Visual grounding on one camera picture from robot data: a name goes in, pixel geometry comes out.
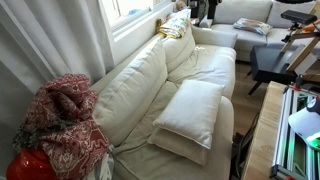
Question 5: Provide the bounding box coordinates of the cream rectangular pillow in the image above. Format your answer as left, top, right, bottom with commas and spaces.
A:
152, 79, 226, 150
147, 126, 209, 167

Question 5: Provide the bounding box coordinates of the small beige back cushion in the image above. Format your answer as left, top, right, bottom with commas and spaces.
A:
162, 26, 197, 74

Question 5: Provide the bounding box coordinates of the small beige seat cushion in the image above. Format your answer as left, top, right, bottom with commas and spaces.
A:
167, 44, 237, 100

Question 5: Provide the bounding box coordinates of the large beige seat cushion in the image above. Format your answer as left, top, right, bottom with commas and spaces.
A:
111, 79, 235, 180

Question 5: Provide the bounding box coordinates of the beige fabric sofa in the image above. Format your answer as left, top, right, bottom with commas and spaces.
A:
90, 24, 238, 180

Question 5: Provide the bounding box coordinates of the white framed window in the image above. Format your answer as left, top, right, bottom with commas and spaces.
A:
98, 0, 176, 38

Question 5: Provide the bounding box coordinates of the grey white patterned cloth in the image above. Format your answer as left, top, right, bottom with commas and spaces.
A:
83, 151, 116, 180

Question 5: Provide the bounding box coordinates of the light grey sofa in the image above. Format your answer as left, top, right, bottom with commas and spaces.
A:
209, 0, 320, 63

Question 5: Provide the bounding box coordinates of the red patterned blanket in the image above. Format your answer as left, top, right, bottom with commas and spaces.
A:
12, 73, 110, 180

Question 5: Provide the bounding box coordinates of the multicolour patterned pillow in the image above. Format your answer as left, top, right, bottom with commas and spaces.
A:
233, 17, 273, 36

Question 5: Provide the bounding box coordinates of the black coffee table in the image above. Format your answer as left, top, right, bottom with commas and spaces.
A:
248, 44, 301, 96

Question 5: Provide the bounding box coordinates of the light wooden table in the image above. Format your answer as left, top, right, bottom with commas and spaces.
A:
241, 80, 288, 180

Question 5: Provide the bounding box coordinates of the white curtain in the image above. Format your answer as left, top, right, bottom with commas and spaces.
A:
0, 0, 116, 174

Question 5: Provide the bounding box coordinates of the plain white pillow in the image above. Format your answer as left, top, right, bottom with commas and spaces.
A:
266, 0, 318, 29

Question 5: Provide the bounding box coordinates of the red black clamp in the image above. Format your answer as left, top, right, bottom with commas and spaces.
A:
283, 74, 305, 94

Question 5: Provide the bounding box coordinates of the shiny red cushion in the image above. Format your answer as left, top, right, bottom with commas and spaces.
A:
5, 148, 59, 180

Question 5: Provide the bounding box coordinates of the black power cable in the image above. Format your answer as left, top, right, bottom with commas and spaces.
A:
229, 113, 261, 179

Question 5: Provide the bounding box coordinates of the aluminium rail frame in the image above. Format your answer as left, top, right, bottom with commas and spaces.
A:
269, 84, 320, 180

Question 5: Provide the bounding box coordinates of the wooden camera stand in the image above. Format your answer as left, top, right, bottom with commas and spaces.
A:
281, 3, 320, 73

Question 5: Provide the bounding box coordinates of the black camera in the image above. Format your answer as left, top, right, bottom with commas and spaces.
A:
280, 9, 318, 26

